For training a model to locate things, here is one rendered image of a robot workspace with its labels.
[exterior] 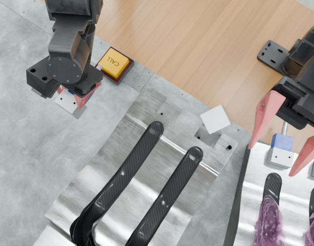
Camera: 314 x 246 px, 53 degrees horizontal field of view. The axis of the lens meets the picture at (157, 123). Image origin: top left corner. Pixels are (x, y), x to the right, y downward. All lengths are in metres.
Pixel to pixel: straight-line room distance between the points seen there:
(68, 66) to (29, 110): 0.41
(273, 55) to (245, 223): 0.47
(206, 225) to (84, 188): 0.31
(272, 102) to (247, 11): 0.62
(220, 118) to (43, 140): 0.46
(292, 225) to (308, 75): 0.42
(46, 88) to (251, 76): 0.57
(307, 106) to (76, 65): 0.34
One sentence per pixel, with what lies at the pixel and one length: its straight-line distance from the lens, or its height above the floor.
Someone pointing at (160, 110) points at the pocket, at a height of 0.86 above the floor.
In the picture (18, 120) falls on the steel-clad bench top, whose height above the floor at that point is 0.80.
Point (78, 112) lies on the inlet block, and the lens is 0.73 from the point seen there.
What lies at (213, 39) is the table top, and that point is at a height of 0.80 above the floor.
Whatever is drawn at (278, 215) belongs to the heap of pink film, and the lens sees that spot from 0.77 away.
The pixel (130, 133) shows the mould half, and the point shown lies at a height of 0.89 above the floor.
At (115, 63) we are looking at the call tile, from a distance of 0.87.
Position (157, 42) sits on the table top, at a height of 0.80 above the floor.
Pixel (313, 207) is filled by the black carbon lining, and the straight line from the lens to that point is 0.84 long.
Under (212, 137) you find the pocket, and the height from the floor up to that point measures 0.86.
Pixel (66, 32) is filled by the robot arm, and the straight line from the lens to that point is 0.54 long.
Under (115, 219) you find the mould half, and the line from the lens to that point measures 0.69.
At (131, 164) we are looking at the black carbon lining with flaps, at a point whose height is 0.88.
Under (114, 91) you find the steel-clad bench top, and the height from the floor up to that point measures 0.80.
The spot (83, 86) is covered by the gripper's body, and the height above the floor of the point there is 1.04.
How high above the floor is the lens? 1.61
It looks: 75 degrees down
